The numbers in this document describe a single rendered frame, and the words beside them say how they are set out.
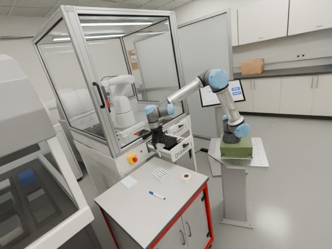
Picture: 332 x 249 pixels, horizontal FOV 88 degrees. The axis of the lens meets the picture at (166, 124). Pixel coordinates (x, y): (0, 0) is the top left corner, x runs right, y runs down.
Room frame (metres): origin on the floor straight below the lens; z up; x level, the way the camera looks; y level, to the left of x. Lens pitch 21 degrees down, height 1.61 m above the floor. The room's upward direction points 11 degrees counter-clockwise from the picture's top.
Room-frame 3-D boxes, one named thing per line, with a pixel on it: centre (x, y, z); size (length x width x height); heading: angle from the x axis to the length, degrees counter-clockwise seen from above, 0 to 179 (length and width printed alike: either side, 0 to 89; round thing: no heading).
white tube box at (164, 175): (1.12, 0.12, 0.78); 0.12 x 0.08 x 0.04; 32
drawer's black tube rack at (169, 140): (1.44, 0.03, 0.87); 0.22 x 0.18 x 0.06; 43
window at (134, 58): (1.56, 0.09, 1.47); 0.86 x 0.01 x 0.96; 133
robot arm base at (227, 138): (1.29, -0.52, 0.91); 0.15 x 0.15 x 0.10
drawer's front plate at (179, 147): (1.29, -0.10, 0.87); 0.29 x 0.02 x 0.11; 133
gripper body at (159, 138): (1.12, 0.07, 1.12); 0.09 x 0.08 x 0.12; 68
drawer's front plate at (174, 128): (1.72, -0.13, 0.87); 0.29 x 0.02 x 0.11; 133
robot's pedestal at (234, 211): (1.29, -0.52, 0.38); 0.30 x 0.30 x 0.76; 66
